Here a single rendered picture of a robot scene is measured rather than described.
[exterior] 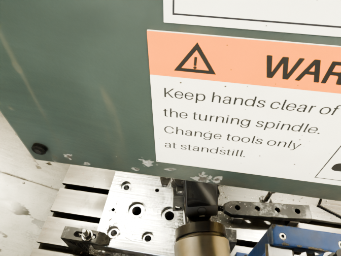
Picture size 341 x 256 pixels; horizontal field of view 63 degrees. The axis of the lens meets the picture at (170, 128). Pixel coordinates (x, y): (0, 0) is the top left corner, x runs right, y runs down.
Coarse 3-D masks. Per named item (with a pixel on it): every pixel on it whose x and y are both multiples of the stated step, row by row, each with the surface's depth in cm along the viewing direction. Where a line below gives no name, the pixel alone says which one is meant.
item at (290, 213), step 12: (228, 204) 85; (240, 204) 85; (252, 204) 85; (264, 204) 85; (276, 204) 85; (288, 204) 85; (240, 216) 84; (252, 216) 84; (264, 216) 83; (276, 216) 83; (288, 216) 83; (300, 216) 83
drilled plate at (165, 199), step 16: (128, 176) 88; (144, 176) 88; (112, 192) 85; (128, 192) 85; (144, 192) 85; (160, 192) 85; (112, 208) 82; (128, 208) 82; (144, 208) 83; (160, 208) 82; (112, 224) 79; (128, 224) 79; (144, 224) 79; (160, 224) 79; (176, 224) 79; (112, 240) 76; (128, 240) 76; (144, 240) 77; (160, 240) 76
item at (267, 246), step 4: (268, 244) 53; (268, 248) 53; (272, 248) 53; (276, 248) 53; (280, 248) 53; (284, 248) 53; (288, 248) 53; (292, 248) 53; (268, 252) 53; (272, 252) 53; (276, 252) 53; (280, 252) 53; (284, 252) 53; (288, 252) 53; (292, 252) 53
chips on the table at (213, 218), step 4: (64, 212) 90; (212, 216) 89; (216, 216) 89; (212, 220) 88; (216, 220) 88; (148, 240) 84; (64, 244) 84; (92, 248) 83; (92, 252) 83; (96, 252) 83; (100, 252) 83
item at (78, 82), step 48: (0, 0) 12; (48, 0) 12; (96, 0) 11; (144, 0) 11; (0, 48) 14; (48, 48) 14; (96, 48) 13; (144, 48) 13; (0, 96) 17; (48, 96) 16; (96, 96) 16; (144, 96) 15; (48, 144) 21; (96, 144) 20; (144, 144) 19; (288, 192) 21; (336, 192) 20
